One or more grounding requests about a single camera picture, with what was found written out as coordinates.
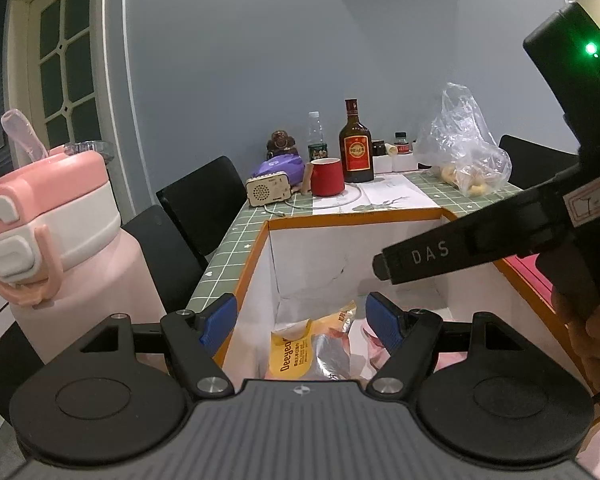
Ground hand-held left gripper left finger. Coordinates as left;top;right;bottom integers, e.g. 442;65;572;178
72;293;238;400

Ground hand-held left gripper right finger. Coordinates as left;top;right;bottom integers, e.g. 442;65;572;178
366;291;526;401

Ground pink cloth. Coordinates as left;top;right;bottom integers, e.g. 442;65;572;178
362;322;468;376

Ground yellow snack packet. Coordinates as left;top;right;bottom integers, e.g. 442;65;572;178
266;300;358;381

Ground orange cardboard box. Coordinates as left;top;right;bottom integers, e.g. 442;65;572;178
215;207;598;411

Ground person's right hand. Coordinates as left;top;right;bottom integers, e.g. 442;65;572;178
552;287;600;401

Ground black chair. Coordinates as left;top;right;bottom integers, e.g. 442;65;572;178
156;156;248;261
122;205;207;313
0;320;48;426
498;134;580;191

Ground bread rolls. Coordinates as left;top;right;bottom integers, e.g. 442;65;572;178
440;162;495;196

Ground white printed table runner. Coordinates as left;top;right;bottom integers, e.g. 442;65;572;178
310;172;443;216

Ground small wooden radio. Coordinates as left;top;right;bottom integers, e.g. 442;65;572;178
246;171;293;207

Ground pink water bottle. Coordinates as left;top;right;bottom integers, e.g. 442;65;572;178
0;109;168;366

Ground red mug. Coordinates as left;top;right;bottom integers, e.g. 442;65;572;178
304;157;345;197

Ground white box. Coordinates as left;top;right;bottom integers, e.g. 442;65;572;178
372;152;421;175

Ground clear plastic bag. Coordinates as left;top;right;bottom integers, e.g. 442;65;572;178
415;82;513;198

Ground purple bag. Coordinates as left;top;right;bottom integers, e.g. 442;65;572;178
250;155;308;186

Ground brown liquor bottle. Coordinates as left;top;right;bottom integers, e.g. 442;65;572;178
339;99;375;183

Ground brown figurine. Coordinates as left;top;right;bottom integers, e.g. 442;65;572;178
265;130;298;158

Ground clear plastic water bottle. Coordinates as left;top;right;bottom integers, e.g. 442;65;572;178
307;111;329;163

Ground glass-paned door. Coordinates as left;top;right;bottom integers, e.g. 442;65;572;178
5;0;131;161

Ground white cable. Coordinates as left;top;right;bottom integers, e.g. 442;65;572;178
262;202;361;218

